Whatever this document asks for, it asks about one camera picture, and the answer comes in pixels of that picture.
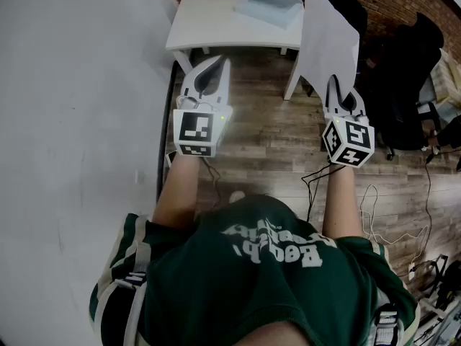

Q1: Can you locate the beige cloth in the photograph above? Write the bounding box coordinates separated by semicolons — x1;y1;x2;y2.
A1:
430;48;461;105

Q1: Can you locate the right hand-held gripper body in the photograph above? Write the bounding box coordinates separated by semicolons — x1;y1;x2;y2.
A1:
321;110;375;167

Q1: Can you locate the person's green shirt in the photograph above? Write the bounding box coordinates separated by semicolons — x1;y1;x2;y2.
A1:
89;192;421;346

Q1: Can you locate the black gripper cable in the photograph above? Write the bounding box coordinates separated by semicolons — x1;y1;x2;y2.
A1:
200;156;223;208
300;162;347;223

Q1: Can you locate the white A4 paper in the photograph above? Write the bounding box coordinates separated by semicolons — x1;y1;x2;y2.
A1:
299;0;361;102

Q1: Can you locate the black wall pipe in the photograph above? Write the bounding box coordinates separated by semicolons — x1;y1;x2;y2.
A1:
156;61;178;202

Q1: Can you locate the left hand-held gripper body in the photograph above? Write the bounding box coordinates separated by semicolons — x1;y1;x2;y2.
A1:
172;94;234;158

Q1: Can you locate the black floor equipment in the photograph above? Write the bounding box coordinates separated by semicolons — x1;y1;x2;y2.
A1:
408;253;461;338

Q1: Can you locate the black floor cable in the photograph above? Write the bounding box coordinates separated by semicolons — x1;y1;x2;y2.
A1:
413;149;434;266

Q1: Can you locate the white table leg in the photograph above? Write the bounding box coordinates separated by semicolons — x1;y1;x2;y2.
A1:
172;48;195;76
282;48;303;101

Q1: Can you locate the white floor cable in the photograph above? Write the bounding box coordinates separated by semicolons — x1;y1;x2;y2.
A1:
359;184;430;245

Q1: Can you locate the person's right forearm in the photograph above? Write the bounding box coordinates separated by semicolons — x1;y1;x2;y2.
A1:
321;164;365;239

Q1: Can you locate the grey shoulder strap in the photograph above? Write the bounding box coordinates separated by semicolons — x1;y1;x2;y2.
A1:
122;243;152;346
374;301;401;346

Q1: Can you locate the person's left forearm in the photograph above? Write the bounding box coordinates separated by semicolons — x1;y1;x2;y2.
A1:
151;153;213;237

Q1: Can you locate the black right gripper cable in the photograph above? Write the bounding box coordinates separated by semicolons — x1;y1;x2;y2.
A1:
300;162;347;223

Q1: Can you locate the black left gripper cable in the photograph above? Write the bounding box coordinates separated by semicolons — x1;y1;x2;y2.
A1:
200;156;223;208

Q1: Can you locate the dark blue chair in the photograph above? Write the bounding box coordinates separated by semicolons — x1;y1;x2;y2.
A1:
318;0;369;37

